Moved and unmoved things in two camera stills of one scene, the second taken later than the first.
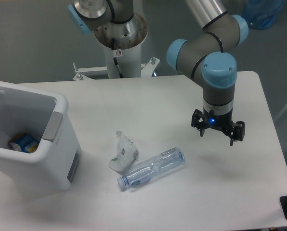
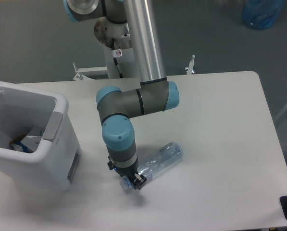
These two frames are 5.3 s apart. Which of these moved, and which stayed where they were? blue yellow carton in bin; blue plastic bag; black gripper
Moved: black gripper
Stayed: blue plastic bag; blue yellow carton in bin
